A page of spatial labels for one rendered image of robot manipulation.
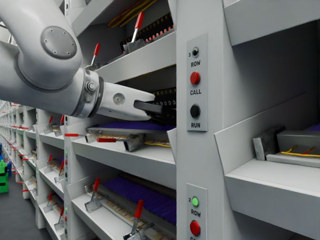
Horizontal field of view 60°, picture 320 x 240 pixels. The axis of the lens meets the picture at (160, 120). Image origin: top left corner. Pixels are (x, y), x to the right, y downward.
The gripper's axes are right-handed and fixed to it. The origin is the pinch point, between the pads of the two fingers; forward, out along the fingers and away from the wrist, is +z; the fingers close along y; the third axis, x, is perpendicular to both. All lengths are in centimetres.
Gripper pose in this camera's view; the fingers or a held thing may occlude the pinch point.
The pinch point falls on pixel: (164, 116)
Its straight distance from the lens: 56.7
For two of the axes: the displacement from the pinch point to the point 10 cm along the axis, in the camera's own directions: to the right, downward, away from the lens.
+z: 8.2, 2.2, 5.3
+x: -1.8, 9.7, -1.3
